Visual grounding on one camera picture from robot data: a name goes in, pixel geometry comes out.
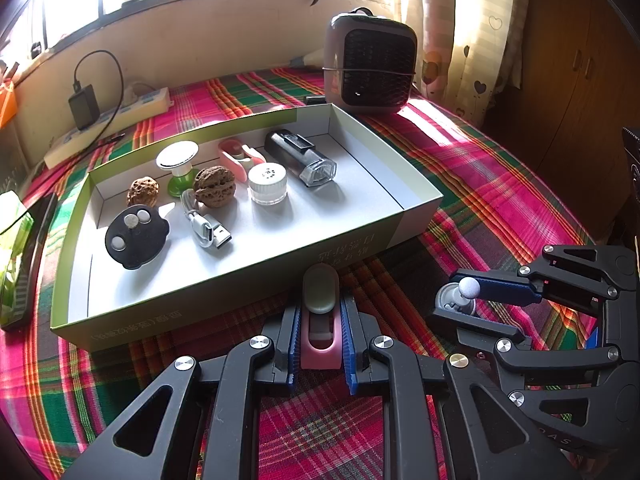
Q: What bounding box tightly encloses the green tissue pack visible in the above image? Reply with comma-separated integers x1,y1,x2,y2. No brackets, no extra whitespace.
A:
0,192,36,306

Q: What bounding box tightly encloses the plaid blanket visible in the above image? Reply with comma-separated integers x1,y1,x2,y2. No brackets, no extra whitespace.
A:
0,67,640,480

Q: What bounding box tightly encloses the orange tray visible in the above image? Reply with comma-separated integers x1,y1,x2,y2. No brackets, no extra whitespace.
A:
0,80,18,128

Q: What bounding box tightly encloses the black charger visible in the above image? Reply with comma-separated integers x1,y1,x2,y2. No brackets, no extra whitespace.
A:
68,85,101,131

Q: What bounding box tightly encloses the wooden wardrobe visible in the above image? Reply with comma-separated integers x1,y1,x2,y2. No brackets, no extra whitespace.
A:
485,0,640,241

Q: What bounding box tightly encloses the green and white stand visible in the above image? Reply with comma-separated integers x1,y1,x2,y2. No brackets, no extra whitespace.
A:
156,141,200,199

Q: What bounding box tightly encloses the black smartphone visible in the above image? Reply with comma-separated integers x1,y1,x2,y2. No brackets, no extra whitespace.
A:
0,192,60,332

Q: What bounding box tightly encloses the pink clip with grey pad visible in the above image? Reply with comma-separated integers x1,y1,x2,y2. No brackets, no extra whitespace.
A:
299,264,346,370

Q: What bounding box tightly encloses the pink ear hook holder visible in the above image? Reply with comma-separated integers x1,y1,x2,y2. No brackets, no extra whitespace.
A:
218,139,265,183

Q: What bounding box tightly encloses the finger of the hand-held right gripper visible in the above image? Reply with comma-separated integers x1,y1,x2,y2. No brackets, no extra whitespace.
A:
427,305,623,368
449,245,628,315

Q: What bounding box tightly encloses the black charger cable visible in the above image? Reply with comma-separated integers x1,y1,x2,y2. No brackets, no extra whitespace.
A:
0,50,126,236

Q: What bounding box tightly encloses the small brown walnut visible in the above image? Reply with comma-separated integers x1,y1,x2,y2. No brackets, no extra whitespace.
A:
126,176,161,208

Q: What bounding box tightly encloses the black round disc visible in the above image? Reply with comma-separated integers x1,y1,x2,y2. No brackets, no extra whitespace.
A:
105,206,170,272

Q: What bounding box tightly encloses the grey knob with white ball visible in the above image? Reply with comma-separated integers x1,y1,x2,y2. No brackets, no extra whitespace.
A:
432,277,483,317

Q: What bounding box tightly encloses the cream power strip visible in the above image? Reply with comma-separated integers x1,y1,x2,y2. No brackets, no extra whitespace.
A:
44,87,171,170

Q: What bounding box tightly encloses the large brown walnut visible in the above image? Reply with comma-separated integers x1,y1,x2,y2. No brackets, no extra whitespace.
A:
193,166,235,209

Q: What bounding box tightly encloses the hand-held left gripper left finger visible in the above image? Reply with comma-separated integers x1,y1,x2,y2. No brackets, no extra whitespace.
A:
62,305,303,480

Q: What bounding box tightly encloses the grey portable heater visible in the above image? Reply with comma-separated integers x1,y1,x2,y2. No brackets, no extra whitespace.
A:
322,7,418,115

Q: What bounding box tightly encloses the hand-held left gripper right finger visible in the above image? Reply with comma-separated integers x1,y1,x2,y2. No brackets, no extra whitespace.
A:
340,296,581,480

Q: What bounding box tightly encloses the grey cloth piece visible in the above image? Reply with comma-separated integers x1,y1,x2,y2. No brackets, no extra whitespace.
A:
287,50,326,68

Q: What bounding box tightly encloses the cream curtain with hearts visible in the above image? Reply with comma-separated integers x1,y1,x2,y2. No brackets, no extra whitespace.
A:
390,0,531,126

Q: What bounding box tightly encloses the white usb cable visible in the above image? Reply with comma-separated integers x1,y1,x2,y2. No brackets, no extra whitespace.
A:
181,189,234,251

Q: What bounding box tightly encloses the green cardboard box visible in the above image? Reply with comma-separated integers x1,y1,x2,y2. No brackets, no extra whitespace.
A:
50,102,445,351

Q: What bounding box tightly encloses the black bike light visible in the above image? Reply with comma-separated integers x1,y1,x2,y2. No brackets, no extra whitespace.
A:
263,130,337,191

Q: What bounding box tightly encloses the white plug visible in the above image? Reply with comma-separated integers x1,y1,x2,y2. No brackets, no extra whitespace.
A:
122,82,151,106

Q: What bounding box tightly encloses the black box with white print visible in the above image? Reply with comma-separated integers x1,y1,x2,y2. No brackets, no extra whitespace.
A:
621,127,640,186

